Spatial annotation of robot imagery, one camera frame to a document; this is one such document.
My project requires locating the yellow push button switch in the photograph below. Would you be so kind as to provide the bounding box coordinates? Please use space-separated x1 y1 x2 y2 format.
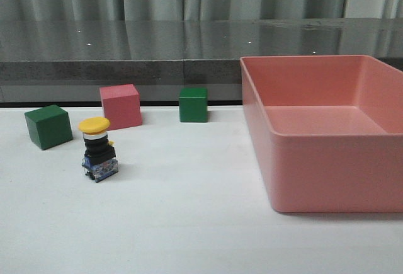
78 117 118 183

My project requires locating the small green cube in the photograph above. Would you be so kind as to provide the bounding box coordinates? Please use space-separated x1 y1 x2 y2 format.
179 88 208 122

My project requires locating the pink cube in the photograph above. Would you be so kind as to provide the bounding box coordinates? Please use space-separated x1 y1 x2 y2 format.
99 84 142 130

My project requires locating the pink plastic bin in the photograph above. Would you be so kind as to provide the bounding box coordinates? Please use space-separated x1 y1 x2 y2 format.
241 55 402 213

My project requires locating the large green cube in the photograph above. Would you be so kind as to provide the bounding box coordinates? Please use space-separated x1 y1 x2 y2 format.
24 105 73 150

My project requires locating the grey stone ledge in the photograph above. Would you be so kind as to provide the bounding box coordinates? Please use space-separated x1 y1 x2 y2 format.
1 18 402 106

